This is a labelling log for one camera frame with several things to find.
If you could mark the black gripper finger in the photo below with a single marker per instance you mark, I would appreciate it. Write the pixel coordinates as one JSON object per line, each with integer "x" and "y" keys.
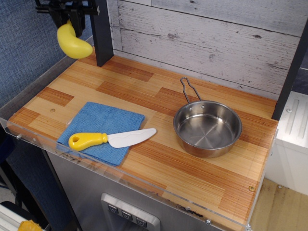
{"x": 77, "y": 19}
{"x": 59, "y": 18}

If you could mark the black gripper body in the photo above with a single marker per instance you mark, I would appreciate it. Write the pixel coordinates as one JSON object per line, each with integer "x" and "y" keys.
{"x": 80, "y": 7}

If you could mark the yellow plastic toy banana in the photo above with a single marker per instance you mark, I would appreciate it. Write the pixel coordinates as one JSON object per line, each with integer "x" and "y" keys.
{"x": 72, "y": 46}

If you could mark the blue folded cloth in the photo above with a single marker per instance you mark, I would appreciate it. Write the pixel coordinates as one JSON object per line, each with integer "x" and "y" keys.
{"x": 95, "y": 117}

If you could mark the small stainless steel pan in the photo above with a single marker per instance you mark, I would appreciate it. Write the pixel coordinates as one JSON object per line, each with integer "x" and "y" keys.
{"x": 206, "y": 129}

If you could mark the silver button control panel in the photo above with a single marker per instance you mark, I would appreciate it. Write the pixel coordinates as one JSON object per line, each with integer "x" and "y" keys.
{"x": 130, "y": 213}

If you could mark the yellow tape wrapped object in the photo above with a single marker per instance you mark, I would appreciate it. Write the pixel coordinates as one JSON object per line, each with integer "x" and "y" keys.
{"x": 29, "y": 225}

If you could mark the white ribbed box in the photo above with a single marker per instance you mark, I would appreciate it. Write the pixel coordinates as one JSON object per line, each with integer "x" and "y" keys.
{"x": 288, "y": 161}

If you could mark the toy knife yellow handle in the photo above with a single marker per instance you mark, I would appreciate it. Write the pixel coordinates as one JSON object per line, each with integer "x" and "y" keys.
{"x": 82, "y": 141}

